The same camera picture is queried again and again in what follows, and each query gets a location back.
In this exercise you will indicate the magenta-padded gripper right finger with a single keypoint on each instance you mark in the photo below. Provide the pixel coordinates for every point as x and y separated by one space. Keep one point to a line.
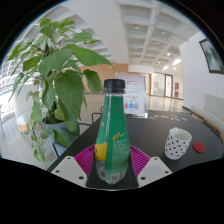
152 170

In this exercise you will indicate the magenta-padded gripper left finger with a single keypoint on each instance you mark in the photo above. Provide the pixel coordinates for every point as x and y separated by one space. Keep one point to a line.
68 169

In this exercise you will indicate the green plastic drink bottle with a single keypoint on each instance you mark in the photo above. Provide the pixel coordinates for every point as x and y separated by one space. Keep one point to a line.
112 133

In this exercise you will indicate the white polka dot mug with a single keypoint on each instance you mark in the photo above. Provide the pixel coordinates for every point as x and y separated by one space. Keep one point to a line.
176 143

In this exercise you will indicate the grey plant pot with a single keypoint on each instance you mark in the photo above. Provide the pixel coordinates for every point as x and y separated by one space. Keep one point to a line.
56 130

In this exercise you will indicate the flat round red coaster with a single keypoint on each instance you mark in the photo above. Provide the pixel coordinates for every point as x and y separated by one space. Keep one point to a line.
199 147

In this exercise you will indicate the small round grey coaster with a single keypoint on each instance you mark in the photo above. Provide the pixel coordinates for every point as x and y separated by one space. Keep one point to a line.
152 117

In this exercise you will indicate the small blue card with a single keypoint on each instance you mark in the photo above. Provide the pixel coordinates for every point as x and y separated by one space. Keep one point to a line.
184 119

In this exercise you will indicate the clear acrylic sign stand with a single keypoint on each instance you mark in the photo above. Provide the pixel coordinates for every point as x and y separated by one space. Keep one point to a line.
135 96

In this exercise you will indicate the glass double door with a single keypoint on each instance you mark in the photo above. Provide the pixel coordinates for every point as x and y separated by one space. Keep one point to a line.
160 85

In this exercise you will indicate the large green leafy plant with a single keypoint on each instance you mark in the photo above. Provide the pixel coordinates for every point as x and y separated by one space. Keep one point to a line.
60 80

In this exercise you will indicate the recessed ceiling lights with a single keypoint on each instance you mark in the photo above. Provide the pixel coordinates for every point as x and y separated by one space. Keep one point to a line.
173 61

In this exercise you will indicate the dark framed landscape picture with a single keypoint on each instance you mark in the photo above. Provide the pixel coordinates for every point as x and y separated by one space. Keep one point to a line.
213 56

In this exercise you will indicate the long white wall bench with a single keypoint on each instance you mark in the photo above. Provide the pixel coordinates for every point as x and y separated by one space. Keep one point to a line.
210 111

